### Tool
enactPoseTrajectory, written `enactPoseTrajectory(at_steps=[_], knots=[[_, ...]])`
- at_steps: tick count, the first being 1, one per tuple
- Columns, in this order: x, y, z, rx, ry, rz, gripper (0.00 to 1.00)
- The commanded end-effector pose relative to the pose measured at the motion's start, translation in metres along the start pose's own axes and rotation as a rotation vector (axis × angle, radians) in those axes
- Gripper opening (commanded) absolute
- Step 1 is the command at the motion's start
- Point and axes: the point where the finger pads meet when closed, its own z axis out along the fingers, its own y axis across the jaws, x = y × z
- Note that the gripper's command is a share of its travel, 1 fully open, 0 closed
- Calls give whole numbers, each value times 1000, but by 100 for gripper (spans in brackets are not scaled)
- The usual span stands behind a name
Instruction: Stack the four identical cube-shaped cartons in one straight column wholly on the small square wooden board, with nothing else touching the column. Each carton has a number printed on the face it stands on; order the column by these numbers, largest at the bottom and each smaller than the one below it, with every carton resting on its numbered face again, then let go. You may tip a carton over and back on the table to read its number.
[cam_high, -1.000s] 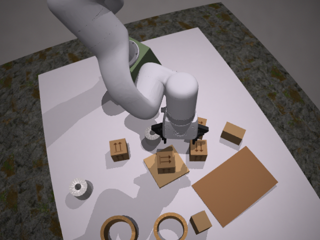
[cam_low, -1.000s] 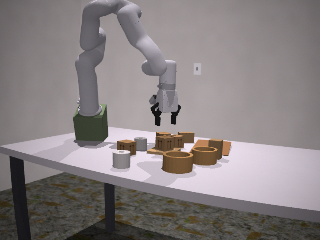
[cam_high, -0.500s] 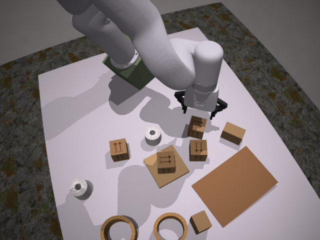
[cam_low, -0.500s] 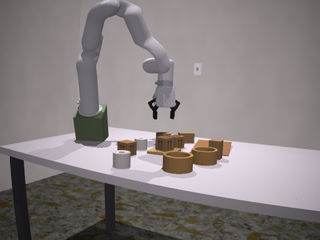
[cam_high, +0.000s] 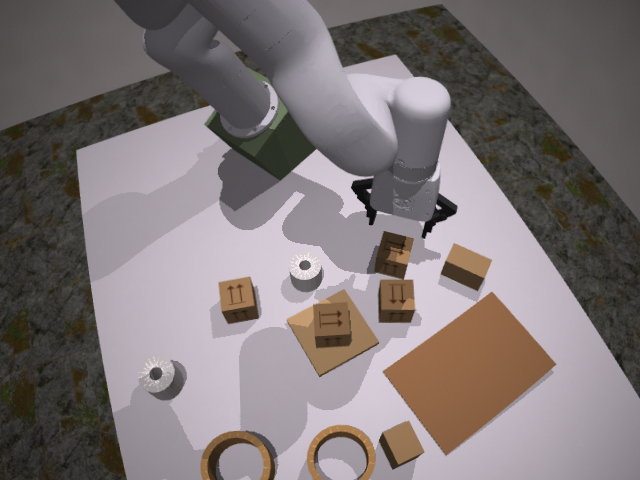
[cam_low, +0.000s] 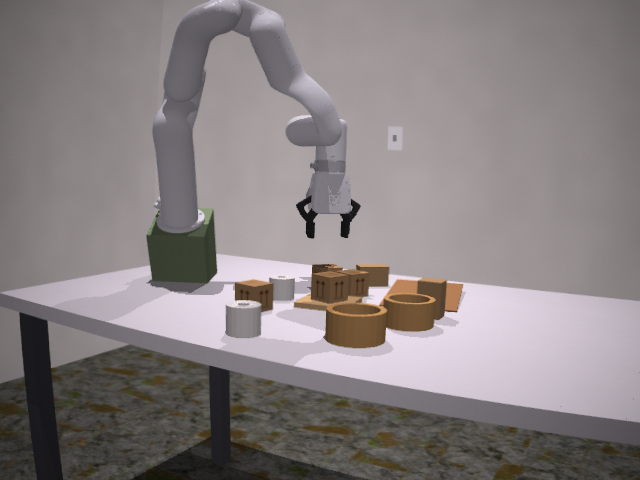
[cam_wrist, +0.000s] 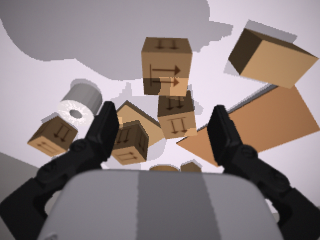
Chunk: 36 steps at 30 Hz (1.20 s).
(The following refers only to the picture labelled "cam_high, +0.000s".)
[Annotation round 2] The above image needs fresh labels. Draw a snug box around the brown rectangular board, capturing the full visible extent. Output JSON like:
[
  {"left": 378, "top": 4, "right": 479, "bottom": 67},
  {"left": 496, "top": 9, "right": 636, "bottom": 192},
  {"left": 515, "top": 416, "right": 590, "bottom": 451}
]
[{"left": 383, "top": 292, "right": 556, "bottom": 455}]

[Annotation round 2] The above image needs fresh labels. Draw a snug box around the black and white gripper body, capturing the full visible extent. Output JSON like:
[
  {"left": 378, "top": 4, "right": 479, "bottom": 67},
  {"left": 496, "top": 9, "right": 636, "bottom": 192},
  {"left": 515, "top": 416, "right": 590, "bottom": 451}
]
[{"left": 370, "top": 161, "right": 441, "bottom": 222}]

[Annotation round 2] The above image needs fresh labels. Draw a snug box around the square wooden board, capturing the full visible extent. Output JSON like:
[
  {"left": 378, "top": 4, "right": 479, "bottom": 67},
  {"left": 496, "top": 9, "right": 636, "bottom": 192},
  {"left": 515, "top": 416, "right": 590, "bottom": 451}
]
[{"left": 287, "top": 289, "right": 379, "bottom": 377}]

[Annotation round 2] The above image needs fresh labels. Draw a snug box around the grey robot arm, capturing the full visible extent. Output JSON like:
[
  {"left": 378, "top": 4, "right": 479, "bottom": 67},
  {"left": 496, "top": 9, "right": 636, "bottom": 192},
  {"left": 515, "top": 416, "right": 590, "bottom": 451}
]
[{"left": 114, "top": 0, "right": 451, "bottom": 181}]

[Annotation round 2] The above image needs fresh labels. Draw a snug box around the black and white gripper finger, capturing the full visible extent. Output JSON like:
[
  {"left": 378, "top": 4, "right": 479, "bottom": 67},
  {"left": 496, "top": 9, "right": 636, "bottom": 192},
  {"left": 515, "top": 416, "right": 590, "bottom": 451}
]
[
  {"left": 351, "top": 178, "right": 377, "bottom": 226},
  {"left": 422, "top": 193, "right": 458, "bottom": 239}
]

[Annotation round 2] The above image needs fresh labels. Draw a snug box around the brown wooden ring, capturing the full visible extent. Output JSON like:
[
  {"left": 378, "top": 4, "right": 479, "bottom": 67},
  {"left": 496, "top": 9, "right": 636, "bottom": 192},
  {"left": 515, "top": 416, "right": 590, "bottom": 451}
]
[
  {"left": 200, "top": 431, "right": 275, "bottom": 480},
  {"left": 307, "top": 425, "right": 375, "bottom": 480}
]

